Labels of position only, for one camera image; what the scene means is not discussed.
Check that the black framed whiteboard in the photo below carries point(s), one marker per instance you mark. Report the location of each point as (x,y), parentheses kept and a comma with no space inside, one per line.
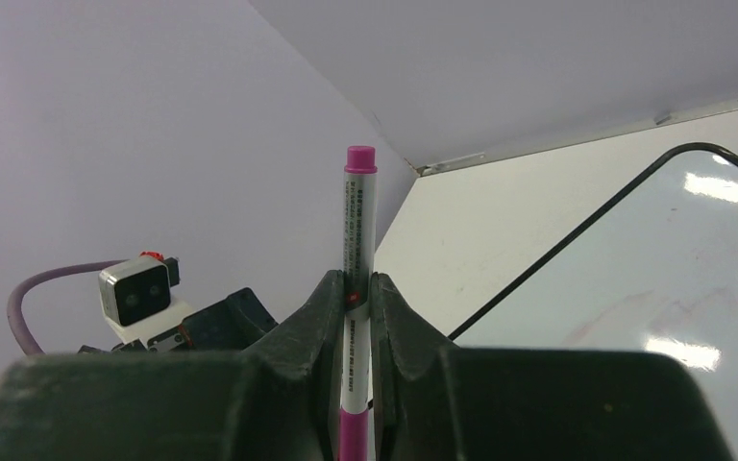
(655,270)

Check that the magenta whiteboard marker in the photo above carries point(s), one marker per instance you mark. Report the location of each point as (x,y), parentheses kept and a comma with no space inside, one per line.
(359,244)

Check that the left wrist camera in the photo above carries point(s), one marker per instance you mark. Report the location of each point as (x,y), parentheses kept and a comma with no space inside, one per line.
(139,306)

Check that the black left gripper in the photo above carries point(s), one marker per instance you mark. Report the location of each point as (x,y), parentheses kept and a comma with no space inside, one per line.
(232,324)

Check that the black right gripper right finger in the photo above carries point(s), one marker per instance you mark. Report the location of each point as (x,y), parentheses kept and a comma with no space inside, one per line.
(434,400)

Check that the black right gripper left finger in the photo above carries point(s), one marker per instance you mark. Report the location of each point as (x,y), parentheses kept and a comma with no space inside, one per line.
(276,400)

